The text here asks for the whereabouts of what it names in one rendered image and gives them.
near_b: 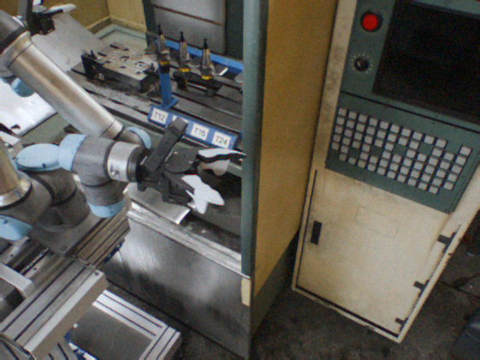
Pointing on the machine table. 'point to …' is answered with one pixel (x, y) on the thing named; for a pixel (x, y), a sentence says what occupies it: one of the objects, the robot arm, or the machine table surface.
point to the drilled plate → (128, 66)
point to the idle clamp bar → (197, 82)
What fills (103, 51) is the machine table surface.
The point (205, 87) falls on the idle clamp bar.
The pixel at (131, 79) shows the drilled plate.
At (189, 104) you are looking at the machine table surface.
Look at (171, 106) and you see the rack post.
